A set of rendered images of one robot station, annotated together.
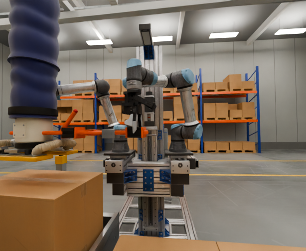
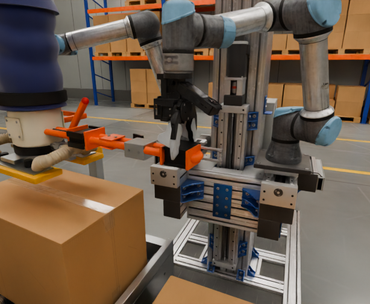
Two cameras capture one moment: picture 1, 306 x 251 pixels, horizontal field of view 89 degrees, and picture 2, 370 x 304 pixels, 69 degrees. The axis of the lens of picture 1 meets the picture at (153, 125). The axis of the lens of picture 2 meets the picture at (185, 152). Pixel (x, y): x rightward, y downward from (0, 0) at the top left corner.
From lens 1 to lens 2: 28 cm
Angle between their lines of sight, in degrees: 26
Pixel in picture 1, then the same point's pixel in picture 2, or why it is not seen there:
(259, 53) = not seen: outside the picture
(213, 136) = not seen: outside the picture
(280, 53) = not seen: outside the picture
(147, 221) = (219, 254)
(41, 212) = (49, 254)
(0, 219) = (11, 246)
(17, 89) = not seen: outside the picture
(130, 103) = (168, 101)
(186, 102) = (310, 70)
